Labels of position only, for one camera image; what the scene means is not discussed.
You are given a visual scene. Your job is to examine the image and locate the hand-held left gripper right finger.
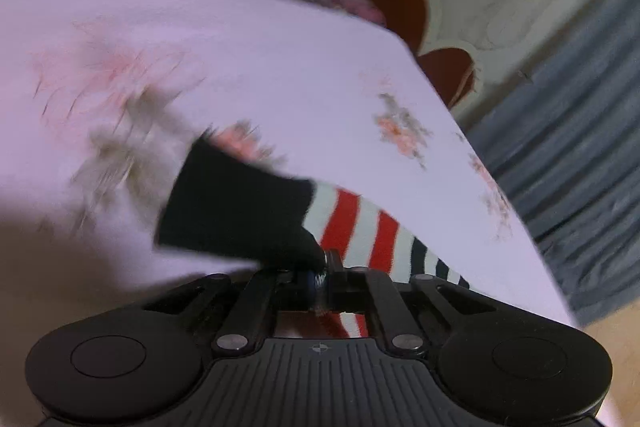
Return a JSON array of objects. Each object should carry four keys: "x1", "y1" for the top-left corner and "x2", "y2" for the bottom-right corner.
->
[{"x1": 322, "y1": 249, "x2": 501, "y2": 353}]

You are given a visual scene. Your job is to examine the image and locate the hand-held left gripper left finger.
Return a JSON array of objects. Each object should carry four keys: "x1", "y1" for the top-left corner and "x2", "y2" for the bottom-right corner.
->
[{"x1": 142, "y1": 269, "x2": 318, "y2": 355}]

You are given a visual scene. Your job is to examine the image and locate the red black white striped sock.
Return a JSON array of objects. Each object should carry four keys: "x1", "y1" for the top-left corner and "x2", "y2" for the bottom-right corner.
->
[{"x1": 157, "y1": 139, "x2": 471, "y2": 338}]

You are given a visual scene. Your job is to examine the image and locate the pink floral bed sheet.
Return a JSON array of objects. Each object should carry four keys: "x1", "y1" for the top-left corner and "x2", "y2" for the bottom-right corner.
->
[{"x1": 0, "y1": 0, "x2": 583, "y2": 427}]

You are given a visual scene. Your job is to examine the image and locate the grey-blue curtain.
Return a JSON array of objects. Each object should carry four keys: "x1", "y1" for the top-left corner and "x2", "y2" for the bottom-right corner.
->
[{"x1": 465, "y1": 0, "x2": 640, "y2": 328}]

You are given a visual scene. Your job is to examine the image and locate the red heart-shaped headboard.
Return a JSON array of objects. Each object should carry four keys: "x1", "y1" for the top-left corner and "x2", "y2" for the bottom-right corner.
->
[{"x1": 310, "y1": 0, "x2": 483, "y2": 112}]

